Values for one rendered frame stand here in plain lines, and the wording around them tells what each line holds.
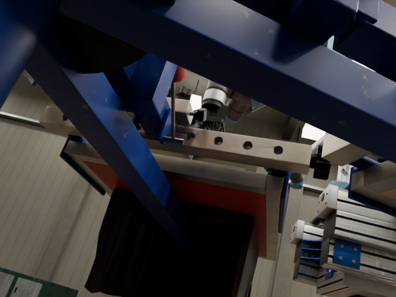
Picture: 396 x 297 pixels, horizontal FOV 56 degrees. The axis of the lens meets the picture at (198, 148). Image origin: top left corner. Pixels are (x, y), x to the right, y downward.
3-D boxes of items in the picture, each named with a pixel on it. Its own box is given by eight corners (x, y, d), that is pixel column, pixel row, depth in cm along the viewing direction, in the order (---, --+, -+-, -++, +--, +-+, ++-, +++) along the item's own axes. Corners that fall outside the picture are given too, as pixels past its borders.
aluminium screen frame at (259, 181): (146, 231, 169) (148, 223, 171) (275, 261, 154) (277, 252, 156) (63, 152, 101) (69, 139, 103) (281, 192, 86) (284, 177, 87)
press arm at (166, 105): (148, 139, 89) (154, 121, 91) (171, 143, 87) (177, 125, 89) (123, 96, 74) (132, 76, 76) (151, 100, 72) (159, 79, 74)
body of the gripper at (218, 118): (217, 134, 113) (226, 101, 118) (190, 129, 115) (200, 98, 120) (220, 145, 119) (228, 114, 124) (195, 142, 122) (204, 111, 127)
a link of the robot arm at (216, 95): (203, 87, 122) (207, 101, 129) (200, 98, 120) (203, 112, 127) (225, 89, 120) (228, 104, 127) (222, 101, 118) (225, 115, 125)
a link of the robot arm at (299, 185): (286, 181, 216) (289, 165, 221) (290, 190, 225) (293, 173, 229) (300, 182, 212) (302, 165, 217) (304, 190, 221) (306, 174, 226)
